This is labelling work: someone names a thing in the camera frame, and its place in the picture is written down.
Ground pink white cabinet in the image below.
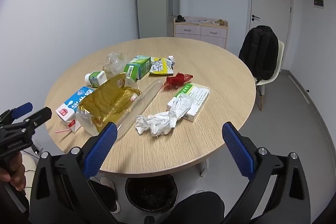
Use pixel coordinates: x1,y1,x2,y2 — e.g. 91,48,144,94
174,16,229,50

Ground person's left leg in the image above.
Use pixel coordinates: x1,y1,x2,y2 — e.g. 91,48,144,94
89,179,119,214

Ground yellow snack packet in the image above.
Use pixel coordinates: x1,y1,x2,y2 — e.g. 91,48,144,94
149,56,174,75

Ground black trash bin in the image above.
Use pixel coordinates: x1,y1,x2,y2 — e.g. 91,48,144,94
125,174,178,213

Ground white shoe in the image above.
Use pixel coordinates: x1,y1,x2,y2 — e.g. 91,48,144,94
99,176,116,194

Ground blue white milk carton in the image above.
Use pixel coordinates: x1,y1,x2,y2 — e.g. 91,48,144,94
56,86,94,133

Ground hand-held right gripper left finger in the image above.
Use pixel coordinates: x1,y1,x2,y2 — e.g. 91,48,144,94
28,122,118,224

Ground long clear plastic wrapper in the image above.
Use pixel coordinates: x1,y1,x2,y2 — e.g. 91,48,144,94
115,80,163,135

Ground green carton box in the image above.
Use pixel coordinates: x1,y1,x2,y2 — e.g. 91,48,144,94
123,55,152,81

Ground gold foil bag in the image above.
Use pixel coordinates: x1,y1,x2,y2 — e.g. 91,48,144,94
76,72,142,136

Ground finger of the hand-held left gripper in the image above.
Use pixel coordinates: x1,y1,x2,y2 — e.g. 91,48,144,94
5,107,52,135
0,102,34,125

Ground clear plastic bag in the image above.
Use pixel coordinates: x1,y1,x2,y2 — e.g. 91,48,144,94
103,52,129,77

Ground white green medicine box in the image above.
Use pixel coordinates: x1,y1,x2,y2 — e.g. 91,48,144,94
167,83,211,123

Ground white chair wooden legs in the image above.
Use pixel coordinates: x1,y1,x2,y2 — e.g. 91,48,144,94
255,40,285,111

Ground white bottle green label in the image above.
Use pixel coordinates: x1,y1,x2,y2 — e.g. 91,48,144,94
84,70,108,88

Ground person's left hand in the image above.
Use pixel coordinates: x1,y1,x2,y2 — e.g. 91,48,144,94
0,152,27,191

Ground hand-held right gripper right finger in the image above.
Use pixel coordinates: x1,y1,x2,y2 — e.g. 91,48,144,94
222,121,311,224

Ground red mesh net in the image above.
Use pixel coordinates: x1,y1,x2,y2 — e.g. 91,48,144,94
162,72,194,91

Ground beige bag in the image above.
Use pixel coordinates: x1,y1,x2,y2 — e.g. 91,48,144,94
20,152,40,188

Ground round wooden table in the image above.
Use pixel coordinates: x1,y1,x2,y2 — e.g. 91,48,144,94
44,37,256,178

